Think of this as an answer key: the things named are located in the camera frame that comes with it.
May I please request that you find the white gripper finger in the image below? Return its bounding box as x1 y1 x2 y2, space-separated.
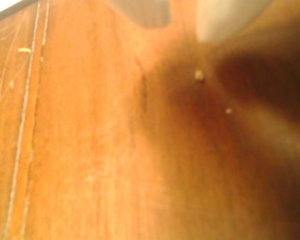
107 0 172 28
195 0 265 43

